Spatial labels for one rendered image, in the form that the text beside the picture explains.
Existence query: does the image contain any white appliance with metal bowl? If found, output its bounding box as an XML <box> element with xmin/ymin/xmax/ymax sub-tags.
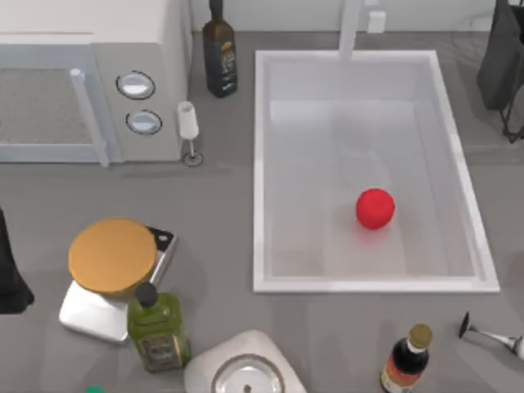
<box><xmin>183</xmin><ymin>328</ymin><xmax>309</xmax><ymax>393</ymax></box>

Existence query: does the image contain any white sink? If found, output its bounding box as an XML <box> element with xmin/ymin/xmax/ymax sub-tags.
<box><xmin>252</xmin><ymin>49</ymin><xmax>501</xmax><ymax>295</ymax></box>

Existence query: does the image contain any small white wall socket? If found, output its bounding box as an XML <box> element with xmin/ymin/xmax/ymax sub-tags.
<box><xmin>367</xmin><ymin>11</ymin><xmax>387</xmax><ymax>34</ymax></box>

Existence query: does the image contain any lying wine glass black base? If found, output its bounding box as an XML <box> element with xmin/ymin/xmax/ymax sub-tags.
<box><xmin>458</xmin><ymin>311</ymin><xmax>524</xmax><ymax>357</ymax></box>

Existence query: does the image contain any round microwave knob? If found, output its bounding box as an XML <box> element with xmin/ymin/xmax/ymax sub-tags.
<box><xmin>115</xmin><ymin>70</ymin><xmax>156</xmax><ymax>101</ymax></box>
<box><xmin>124</xmin><ymin>109</ymin><xmax>163</xmax><ymax>135</ymax></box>

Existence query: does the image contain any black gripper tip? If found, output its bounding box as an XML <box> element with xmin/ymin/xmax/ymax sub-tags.
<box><xmin>0</xmin><ymin>207</ymin><xmax>35</xmax><ymax>316</ymax></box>

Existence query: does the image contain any round wooden board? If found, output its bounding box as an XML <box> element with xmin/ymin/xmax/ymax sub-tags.
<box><xmin>67</xmin><ymin>217</ymin><xmax>159</xmax><ymax>298</ymax></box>

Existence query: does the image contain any pale microwave oven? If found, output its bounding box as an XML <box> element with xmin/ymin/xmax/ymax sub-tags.
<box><xmin>0</xmin><ymin>31</ymin><xmax>193</xmax><ymax>165</ymax></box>

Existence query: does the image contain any green oil bottle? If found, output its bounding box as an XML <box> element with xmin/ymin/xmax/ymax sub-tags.
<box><xmin>126</xmin><ymin>281</ymin><xmax>192</xmax><ymax>373</ymax></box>

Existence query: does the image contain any dark tall glass bottle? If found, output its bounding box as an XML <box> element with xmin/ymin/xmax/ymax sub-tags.
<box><xmin>201</xmin><ymin>0</ymin><xmax>239</xmax><ymax>99</ymax></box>

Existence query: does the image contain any standing white wine glass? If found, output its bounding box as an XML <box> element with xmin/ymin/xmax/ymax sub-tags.
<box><xmin>176</xmin><ymin>101</ymin><xmax>204</xmax><ymax>167</ymax></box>

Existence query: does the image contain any black folding stand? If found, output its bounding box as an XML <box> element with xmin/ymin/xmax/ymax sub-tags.
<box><xmin>476</xmin><ymin>0</ymin><xmax>524</xmax><ymax>144</ymax></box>

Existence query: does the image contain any red apple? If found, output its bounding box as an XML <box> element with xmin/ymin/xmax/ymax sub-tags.
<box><xmin>355</xmin><ymin>187</ymin><xmax>396</xmax><ymax>231</ymax></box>

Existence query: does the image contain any dark sauce bottle gold cap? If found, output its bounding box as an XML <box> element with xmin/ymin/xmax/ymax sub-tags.
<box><xmin>379</xmin><ymin>323</ymin><xmax>434</xmax><ymax>393</ymax></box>

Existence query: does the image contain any silver kitchen scale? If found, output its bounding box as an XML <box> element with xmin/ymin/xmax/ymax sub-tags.
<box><xmin>57</xmin><ymin>225</ymin><xmax>179</xmax><ymax>347</ymax></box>

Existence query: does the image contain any white microwave door handle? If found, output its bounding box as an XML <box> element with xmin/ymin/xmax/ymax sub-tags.
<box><xmin>69</xmin><ymin>68</ymin><xmax>111</xmax><ymax>168</ymax></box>

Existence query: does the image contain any white tall tap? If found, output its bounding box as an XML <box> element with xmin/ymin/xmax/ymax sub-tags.
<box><xmin>337</xmin><ymin>0</ymin><xmax>358</xmax><ymax>61</ymax></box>

